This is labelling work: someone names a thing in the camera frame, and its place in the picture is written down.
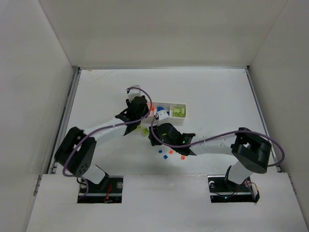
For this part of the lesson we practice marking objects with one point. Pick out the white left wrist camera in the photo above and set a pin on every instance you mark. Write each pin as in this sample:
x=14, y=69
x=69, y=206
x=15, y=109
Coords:
x=133, y=92

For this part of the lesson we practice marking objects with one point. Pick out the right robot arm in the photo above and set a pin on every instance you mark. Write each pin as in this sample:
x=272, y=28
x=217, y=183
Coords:
x=250, y=149

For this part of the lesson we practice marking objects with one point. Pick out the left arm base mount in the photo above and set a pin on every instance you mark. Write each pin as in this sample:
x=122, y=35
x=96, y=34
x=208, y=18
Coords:
x=110, y=192

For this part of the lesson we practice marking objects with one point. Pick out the green 2x2 lego brick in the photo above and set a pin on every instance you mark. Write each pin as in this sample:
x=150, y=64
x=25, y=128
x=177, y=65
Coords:
x=145, y=131

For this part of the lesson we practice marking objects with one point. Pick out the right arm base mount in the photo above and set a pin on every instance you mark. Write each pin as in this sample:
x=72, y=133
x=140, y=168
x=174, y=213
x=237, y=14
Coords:
x=223, y=190

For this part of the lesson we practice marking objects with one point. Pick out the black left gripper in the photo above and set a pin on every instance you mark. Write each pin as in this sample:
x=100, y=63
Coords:
x=136, y=106

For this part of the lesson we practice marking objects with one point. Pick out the white three-compartment tray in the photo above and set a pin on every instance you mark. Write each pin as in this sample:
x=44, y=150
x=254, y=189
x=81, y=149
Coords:
x=169, y=108

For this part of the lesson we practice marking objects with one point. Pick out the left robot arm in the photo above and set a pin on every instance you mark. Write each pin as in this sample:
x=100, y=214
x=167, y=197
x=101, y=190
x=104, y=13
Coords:
x=77, y=149

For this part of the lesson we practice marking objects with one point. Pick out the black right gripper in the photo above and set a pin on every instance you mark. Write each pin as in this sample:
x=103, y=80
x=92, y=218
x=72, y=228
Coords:
x=161, y=129

